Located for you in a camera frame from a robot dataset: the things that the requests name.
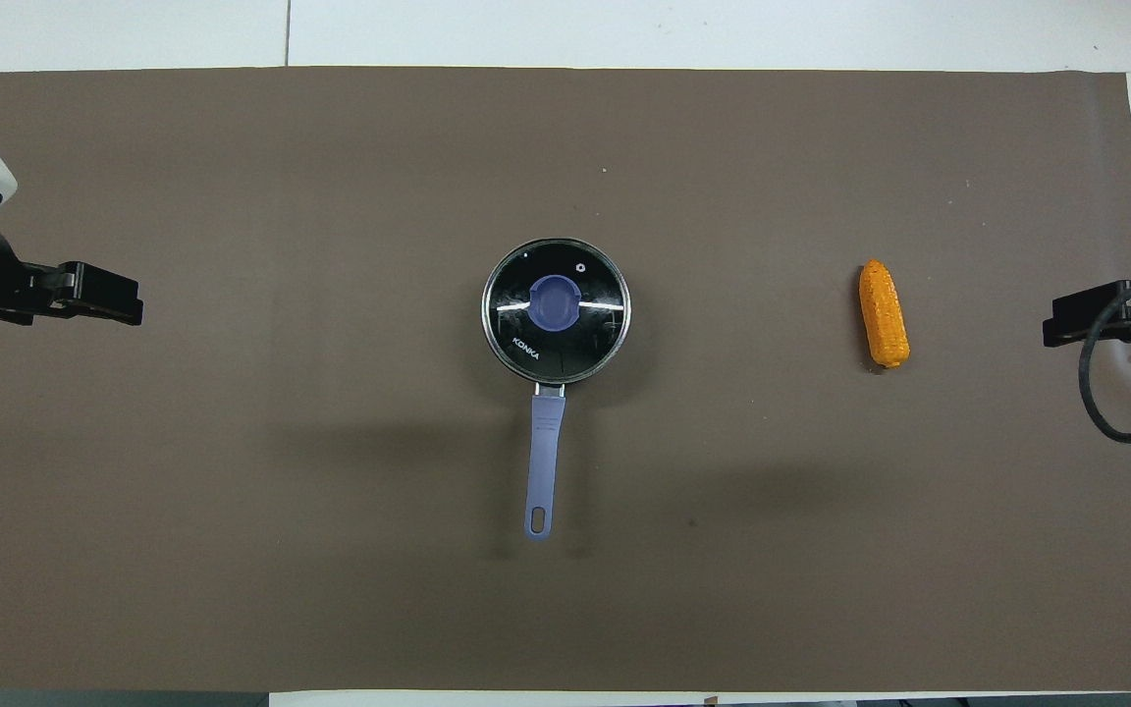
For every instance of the yellow corn cob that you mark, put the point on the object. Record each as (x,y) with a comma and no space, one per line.
(884,314)

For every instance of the brown table mat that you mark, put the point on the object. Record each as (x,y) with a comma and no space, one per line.
(330,550)

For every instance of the glass lid with blue knob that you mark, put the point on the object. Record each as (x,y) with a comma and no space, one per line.
(585,339)

